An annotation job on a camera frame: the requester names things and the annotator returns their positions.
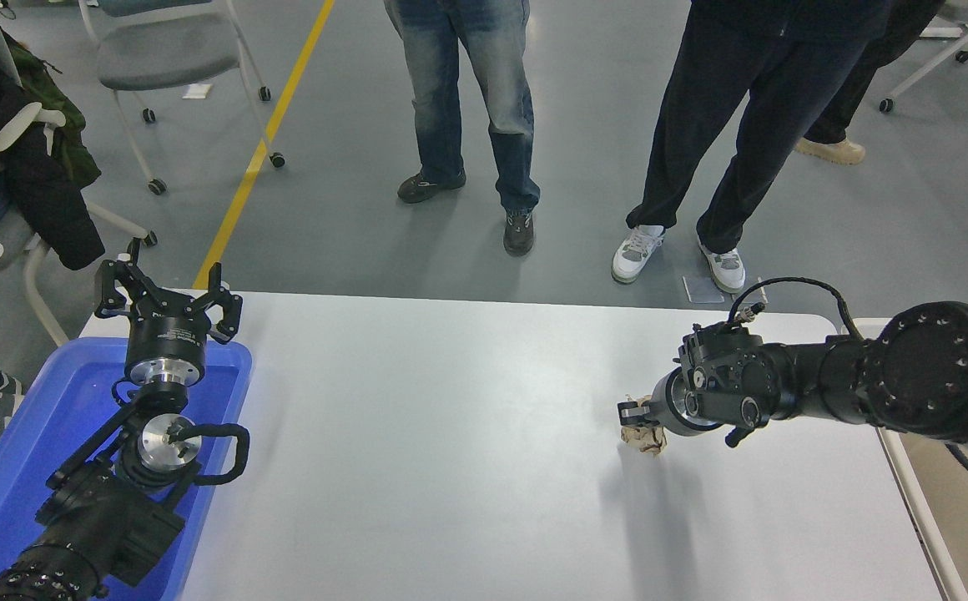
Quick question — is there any white frame chair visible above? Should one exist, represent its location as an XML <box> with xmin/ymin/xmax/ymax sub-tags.
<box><xmin>0</xmin><ymin>102</ymin><xmax>159</xmax><ymax>348</ymax></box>

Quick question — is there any blue plastic tray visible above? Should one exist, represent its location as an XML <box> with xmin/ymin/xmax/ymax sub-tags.
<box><xmin>0</xmin><ymin>336</ymin><xmax>253</xmax><ymax>601</ymax></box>

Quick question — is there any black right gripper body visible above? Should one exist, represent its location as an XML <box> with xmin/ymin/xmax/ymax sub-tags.
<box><xmin>649</xmin><ymin>370</ymin><xmax>687</xmax><ymax>437</ymax></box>

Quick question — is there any large pale bin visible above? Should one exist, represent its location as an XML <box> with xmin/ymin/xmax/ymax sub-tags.
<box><xmin>854</xmin><ymin>317</ymin><xmax>968</xmax><ymax>601</ymax></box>

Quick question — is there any white wheeled chair frame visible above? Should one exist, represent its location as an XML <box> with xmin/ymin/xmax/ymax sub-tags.
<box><xmin>879</xmin><ymin>0</ymin><xmax>968</xmax><ymax>116</ymax></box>

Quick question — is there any dark green garment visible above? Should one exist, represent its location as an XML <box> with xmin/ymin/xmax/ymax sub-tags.
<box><xmin>4</xmin><ymin>33</ymin><xmax>103</xmax><ymax>189</ymax></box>

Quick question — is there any grey wheeled chair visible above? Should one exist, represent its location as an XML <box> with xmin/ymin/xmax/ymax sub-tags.
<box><xmin>78</xmin><ymin>0</ymin><xmax>286</xmax><ymax>197</ymax></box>

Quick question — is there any tan paper ball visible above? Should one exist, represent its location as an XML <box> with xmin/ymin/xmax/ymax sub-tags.
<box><xmin>620</xmin><ymin>396</ymin><xmax>668</xmax><ymax>457</ymax></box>

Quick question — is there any black jacket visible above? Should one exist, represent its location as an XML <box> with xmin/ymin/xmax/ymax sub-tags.
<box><xmin>0</xmin><ymin>83</ymin><xmax>106</xmax><ymax>270</ymax></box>

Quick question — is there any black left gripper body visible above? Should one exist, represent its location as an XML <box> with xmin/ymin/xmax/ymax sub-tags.
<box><xmin>124</xmin><ymin>290</ymin><xmax>213</xmax><ymax>368</ymax></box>

